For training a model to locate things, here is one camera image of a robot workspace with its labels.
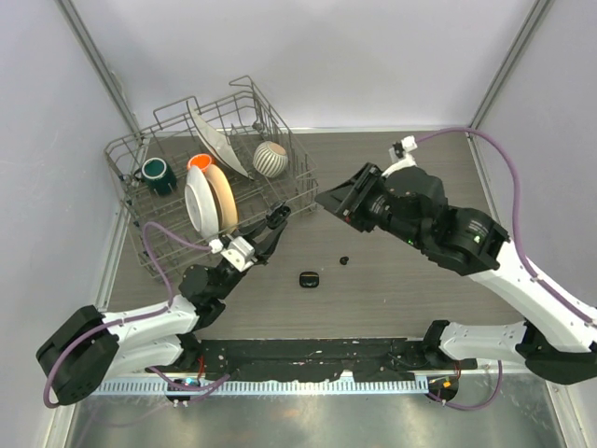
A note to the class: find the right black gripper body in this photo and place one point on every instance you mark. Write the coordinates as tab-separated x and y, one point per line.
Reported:
370	210

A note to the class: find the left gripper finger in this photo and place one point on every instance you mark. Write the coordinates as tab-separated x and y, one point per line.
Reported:
269	244
252	231

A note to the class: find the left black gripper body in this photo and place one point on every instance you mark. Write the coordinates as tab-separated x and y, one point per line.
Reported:
234	234

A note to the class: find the dusty black oval case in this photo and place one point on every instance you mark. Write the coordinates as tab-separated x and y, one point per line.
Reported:
279	212

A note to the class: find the glossy black charging case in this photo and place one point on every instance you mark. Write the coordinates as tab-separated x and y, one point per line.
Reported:
309	280

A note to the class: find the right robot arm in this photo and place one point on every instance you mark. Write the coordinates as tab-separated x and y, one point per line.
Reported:
551	341

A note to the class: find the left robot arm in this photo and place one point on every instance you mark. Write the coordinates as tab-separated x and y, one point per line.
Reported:
91	346

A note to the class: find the beige round plate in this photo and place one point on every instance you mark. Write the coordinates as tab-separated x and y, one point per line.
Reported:
224	198

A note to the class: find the white round plate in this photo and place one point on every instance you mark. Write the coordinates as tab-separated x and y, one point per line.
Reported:
200	204

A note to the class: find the striped ceramic bowl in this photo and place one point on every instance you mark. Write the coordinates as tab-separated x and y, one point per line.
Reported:
270	159

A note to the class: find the orange cup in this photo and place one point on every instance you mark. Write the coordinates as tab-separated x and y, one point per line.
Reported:
202	161

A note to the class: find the dark green mug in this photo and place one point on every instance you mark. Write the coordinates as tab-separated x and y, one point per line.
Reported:
159	177

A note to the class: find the grey tilted plate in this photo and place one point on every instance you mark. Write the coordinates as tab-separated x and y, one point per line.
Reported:
216	142

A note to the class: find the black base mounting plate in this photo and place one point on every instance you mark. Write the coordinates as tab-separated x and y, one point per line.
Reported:
317	360

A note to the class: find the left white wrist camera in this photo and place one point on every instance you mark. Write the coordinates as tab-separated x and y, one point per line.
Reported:
238	252

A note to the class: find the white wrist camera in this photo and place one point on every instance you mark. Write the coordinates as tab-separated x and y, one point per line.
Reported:
400	155
238	252

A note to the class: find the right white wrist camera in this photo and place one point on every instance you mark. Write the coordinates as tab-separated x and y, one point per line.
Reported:
400	155

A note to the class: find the grey wire dish rack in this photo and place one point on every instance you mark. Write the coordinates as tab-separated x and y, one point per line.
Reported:
247	119

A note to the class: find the white slotted cable duct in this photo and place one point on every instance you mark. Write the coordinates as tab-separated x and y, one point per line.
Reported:
345	385

